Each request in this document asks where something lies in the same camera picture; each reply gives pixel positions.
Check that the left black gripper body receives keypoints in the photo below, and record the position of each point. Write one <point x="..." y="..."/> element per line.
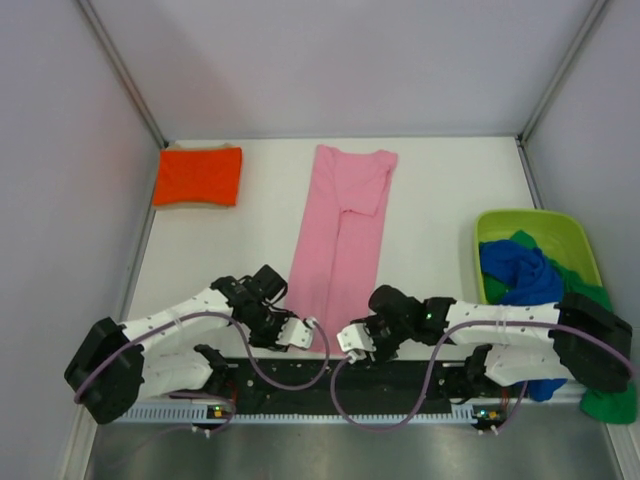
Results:
<point x="265" y="325"/>

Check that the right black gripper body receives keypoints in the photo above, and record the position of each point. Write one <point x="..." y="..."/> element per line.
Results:
<point x="387" y="336"/>

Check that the pink t shirt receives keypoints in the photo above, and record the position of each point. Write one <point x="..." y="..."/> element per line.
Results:
<point x="337" y="255"/>

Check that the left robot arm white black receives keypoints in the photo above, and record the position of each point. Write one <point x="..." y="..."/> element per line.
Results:
<point x="118" y="365"/>

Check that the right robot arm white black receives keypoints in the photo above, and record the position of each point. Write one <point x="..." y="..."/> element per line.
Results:
<point x="574" y="338"/>

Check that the folded orange t shirt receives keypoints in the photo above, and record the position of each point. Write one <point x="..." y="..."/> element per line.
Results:
<point x="206" y="176"/>

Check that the blue t shirt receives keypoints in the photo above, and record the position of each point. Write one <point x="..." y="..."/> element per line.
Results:
<point x="516" y="272"/>

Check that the green plastic basket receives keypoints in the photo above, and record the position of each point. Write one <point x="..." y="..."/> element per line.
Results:
<point x="558" y="235"/>

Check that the green t shirt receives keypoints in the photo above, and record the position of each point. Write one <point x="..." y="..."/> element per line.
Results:
<point x="611" y="408"/>

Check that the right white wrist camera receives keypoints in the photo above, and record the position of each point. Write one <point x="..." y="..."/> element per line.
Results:
<point x="355" y="342"/>

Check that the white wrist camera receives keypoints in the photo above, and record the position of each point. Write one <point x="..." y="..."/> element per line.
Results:
<point x="297" y="333"/>
<point x="355" y="342"/>

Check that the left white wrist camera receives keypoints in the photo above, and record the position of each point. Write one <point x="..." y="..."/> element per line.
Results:
<point x="297" y="333"/>

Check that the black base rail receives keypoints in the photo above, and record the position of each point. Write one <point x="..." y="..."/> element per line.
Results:
<point x="391" y="388"/>

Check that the grey slotted cable duct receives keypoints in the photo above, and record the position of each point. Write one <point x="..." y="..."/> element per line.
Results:
<point x="198" y="412"/>

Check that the left aluminium frame post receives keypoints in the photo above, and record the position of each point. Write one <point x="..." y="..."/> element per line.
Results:
<point x="118" y="66"/>

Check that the aluminium frame post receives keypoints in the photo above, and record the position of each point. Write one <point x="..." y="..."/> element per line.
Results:
<point x="589" y="25"/>
<point x="118" y="66"/>

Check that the right aluminium frame post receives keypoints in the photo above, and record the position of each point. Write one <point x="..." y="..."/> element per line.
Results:
<point x="589" y="25"/>

